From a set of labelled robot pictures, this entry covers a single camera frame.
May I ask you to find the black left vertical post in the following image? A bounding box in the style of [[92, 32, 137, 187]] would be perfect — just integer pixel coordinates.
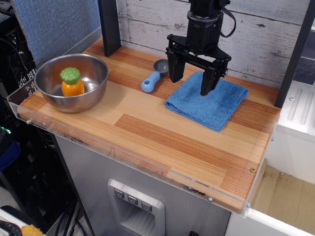
[[98, 0, 121, 57]]

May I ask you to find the silver ice dispenser panel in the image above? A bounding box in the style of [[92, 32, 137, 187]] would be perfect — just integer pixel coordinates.
[[107, 178, 166, 236]]

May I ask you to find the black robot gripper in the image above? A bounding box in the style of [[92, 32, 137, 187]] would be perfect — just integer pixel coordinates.
[[166, 10, 232, 96]]

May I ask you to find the black plastic crate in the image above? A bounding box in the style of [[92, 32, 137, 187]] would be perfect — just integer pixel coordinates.
[[0, 24, 36, 98]]

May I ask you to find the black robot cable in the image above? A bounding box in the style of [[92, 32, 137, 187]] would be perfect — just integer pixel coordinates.
[[215, 6, 237, 38]]

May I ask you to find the orange toy carrot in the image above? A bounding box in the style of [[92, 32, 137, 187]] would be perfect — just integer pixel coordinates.
[[60, 67, 85, 96]]

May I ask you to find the blue plastic spoon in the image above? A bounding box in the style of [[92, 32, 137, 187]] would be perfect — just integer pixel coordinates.
[[141, 59, 169, 93]]

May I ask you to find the white toy sink unit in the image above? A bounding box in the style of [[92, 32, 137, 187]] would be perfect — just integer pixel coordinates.
[[226, 81, 315, 236]]

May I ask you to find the black vertical post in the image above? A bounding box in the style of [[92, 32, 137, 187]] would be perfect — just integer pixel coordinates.
[[98, 0, 121, 57], [275, 0, 315, 108]]

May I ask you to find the blue fabric partition panel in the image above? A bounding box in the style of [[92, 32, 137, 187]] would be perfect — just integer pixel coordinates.
[[11, 0, 102, 67]]

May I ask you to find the grey toy fridge cabinet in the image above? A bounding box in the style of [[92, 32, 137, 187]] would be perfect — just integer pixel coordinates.
[[56, 136, 230, 236]]

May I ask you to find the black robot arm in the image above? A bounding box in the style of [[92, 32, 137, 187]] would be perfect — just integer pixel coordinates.
[[166, 0, 236, 96]]

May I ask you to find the black right vertical post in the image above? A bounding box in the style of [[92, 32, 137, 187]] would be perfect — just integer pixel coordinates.
[[275, 0, 315, 108]]

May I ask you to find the stainless steel bowl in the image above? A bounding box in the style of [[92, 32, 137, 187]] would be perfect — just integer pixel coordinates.
[[34, 54, 109, 113]]

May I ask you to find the clear acrylic table guard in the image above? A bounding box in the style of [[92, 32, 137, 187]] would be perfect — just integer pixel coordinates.
[[7, 77, 280, 216]]

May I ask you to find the blue folded towel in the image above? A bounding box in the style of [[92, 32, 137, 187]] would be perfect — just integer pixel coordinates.
[[164, 71, 249, 132]]

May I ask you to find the yellow black object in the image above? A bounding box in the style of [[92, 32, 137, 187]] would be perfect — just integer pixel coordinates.
[[0, 220, 44, 236]]

